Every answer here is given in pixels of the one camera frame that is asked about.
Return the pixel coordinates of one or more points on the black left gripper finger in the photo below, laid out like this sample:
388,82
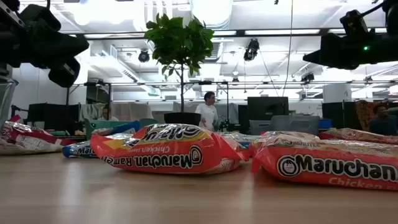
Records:
81,47

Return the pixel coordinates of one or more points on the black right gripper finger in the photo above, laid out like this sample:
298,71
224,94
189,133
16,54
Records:
315,59

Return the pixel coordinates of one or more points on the red Maruchan ramen packet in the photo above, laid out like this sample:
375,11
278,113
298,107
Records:
15,119
31,138

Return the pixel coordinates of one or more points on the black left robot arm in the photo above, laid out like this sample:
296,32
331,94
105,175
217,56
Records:
12,37

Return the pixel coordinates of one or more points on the black background robot arm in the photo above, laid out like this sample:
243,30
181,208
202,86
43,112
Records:
227,126

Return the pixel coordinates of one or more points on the black ceiling spotlight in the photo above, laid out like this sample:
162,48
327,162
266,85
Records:
251,49
144,56
308,77

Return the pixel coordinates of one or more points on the white box cabinet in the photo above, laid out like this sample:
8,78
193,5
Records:
337,93

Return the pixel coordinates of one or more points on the black partition screen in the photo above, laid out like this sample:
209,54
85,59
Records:
337,115

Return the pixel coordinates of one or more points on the blue storage crate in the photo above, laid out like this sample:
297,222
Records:
326,124

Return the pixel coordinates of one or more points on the orange mandala patterned cloth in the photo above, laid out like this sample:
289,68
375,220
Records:
363,115

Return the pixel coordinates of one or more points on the black monitor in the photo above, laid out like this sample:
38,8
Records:
267,107

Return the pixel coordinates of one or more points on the clear plastic bin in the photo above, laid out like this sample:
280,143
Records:
7,102

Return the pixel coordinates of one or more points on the person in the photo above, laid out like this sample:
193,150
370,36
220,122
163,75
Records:
107,114
384,124
207,115

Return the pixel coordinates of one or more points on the green plastic bin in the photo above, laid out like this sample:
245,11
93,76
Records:
102,124

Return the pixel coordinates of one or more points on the beige hanging cloth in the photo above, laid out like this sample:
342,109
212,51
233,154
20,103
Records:
133,110

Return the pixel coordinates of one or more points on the green leafy potted tree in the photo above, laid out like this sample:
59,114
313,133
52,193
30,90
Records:
178,40

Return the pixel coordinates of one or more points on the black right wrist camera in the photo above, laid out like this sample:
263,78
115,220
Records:
354,23

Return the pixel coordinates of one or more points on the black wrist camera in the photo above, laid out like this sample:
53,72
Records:
354,23
63,74

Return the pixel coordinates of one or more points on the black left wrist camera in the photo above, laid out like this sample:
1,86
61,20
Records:
63,74

